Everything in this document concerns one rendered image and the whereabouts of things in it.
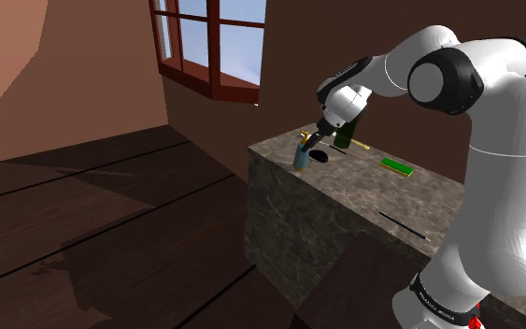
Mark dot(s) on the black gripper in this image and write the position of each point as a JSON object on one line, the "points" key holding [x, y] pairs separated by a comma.
{"points": [[324, 128]]}

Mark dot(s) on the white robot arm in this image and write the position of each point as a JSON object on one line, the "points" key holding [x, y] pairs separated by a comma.
{"points": [[495, 182]]}

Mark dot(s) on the dark green bottle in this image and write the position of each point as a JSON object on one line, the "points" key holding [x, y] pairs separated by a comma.
{"points": [[344, 137]]}

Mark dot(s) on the black pen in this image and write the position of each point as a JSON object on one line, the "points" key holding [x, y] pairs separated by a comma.
{"points": [[338, 150]]}

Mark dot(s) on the black oval object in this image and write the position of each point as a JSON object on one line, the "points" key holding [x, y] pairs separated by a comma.
{"points": [[320, 156]]}

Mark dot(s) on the blue bottle with gold top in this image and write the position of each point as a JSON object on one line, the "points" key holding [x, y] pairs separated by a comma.
{"points": [[300, 160]]}

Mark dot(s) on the yellow pen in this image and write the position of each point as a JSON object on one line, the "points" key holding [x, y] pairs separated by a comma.
{"points": [[361, 145]]}

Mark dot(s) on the green flat box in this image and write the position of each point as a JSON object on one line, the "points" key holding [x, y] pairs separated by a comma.
{"points": [[397, 167]]}

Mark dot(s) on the dark blue pen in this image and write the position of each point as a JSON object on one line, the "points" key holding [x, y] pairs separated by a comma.
{"points": [[403, 225]]}

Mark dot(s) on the red framed window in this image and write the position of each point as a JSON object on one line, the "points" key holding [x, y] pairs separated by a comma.
{"points": [[212, 50]]}

